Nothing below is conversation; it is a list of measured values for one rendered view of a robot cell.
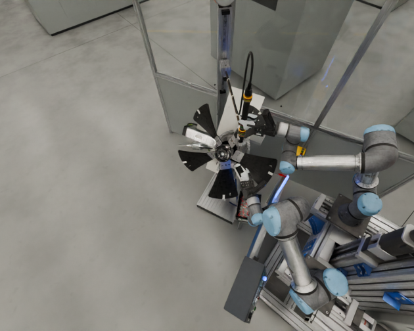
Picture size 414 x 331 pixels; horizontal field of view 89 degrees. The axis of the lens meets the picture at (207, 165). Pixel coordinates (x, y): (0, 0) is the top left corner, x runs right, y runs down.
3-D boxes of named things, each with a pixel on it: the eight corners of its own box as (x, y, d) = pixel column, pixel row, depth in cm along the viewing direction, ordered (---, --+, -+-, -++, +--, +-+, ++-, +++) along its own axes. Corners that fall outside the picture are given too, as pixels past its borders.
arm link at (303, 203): (313, 186, 96) (271, 199, 143) (293, 197, 93) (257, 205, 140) (327, 210, 93) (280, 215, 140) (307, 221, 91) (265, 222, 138)
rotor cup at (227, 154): (215, 155, 159) (209, 159, 147) (221, 137, 153) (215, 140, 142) (233, 163, 155) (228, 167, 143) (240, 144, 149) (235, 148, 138)
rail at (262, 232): (285, 167, 187) (288, 161, 180) (290, 168, 186) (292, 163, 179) (245, 266, 147) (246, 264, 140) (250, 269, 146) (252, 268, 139)
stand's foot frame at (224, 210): (220, 167, 280) (220, 163, 273) (252, 180, 267) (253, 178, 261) (196, 206, 252) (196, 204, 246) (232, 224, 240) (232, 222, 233)
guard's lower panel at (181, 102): (170, 128, 310) (155, 73, 233) (361, 207, 240) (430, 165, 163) (169, 130, 309) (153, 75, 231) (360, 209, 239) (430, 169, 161)
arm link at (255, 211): (251, 226, 126) (253, 222, 119) (246, 209, 132) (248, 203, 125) (264, 224, 127) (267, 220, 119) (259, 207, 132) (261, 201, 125)
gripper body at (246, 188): (239, 180, 134) (244, 198, 127) (253, 177, 133) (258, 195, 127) (239, 185, 140) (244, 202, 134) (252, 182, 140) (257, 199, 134)
